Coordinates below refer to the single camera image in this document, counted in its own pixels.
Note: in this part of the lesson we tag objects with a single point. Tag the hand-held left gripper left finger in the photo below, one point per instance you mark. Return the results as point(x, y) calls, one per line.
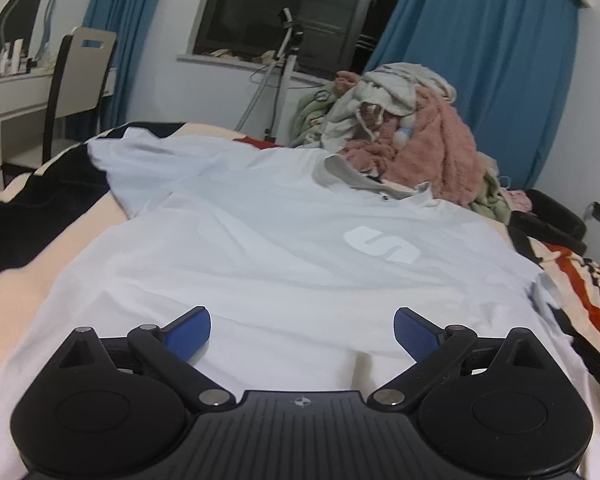
point(187, 332)

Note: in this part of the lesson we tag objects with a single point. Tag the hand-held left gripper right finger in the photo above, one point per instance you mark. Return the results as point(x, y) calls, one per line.
point(416, 335)

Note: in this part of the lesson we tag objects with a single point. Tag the white t-shirt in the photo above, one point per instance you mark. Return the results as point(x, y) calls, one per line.
point(280, 240)

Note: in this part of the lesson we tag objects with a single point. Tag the pale green cloth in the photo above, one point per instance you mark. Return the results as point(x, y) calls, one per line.
point(492, 195)

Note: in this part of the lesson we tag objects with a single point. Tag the pink cloth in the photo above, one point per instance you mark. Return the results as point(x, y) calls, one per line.
point(519, 201)

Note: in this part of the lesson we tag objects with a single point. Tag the striped plush blanket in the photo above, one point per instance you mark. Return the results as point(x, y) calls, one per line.
point(20, 270)

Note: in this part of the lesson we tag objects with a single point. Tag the pink fluffy blanket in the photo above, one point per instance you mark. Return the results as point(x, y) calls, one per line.
point(440, 150)

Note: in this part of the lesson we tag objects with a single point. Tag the blue white pompom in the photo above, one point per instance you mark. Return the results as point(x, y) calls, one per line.
point(405, 136)

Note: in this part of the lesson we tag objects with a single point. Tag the green cartoon blanket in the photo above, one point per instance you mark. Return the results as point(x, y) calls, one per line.
point(312, 115)

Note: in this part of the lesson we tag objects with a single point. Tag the grey hoodie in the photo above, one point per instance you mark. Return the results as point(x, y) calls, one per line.
point(395, 80)

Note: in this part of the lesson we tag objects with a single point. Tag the silver tripod stand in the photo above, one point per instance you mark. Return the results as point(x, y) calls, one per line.
point(287, 75)

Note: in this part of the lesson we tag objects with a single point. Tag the grey black chair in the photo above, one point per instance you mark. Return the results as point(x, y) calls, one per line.
point(87, 75)

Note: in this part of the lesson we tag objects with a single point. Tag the wide blue curtain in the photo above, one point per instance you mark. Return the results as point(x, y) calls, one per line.
point(490, 60)

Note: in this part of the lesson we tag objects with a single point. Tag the white dressing desk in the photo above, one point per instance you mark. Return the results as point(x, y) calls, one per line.
point(10, 105)

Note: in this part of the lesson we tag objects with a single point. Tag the narrow blue curtain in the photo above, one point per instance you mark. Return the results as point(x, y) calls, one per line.
point(130, 20)

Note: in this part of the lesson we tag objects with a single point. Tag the row of cosmetic bottles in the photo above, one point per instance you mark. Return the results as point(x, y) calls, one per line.
point(10, 60)

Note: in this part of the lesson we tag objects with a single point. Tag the dark window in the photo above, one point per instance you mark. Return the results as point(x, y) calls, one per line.
point(260, 5)

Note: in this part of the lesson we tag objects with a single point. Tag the wavy vanity mirror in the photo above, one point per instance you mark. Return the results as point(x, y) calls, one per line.
point(22, 15)

